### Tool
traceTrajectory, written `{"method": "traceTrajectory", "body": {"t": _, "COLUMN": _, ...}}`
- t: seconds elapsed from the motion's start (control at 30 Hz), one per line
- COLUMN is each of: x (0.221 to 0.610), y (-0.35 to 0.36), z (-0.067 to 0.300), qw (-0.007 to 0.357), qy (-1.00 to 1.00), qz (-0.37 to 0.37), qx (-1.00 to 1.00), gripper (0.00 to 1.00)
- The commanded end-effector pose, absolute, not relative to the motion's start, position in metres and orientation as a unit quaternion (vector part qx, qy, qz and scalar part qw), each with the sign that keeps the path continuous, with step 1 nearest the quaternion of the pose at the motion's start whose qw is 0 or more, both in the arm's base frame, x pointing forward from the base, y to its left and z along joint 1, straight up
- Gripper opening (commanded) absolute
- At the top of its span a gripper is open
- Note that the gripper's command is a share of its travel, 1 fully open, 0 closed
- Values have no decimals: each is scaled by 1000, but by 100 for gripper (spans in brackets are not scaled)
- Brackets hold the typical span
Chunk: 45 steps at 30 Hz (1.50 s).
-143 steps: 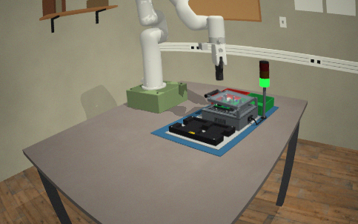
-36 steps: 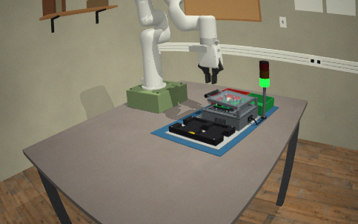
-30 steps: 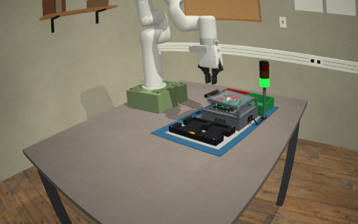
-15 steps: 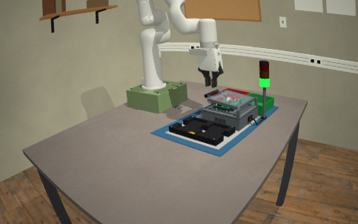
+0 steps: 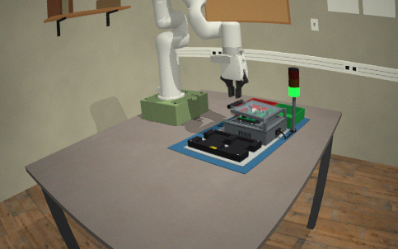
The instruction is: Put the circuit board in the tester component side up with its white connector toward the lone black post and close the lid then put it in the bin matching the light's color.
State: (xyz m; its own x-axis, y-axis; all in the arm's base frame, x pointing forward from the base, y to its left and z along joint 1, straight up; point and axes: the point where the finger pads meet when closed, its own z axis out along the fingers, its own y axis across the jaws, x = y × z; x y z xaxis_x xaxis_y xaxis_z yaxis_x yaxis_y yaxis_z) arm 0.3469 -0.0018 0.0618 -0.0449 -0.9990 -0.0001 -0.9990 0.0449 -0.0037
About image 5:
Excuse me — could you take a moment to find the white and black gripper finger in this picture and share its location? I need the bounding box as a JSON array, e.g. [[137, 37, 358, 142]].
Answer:
[[220, 76, 235, 97], [235, 69, 249, 99]]

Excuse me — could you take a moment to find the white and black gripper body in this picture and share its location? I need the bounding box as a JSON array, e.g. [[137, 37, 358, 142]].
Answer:
[[221, 54, 248, 81]]

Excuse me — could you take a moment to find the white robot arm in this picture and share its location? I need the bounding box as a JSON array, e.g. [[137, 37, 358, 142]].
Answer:
[[152, 0, 245, 100]]

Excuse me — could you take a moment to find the green bin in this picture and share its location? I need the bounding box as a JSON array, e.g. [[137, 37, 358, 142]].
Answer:
[[275, 103, 305, 129]]

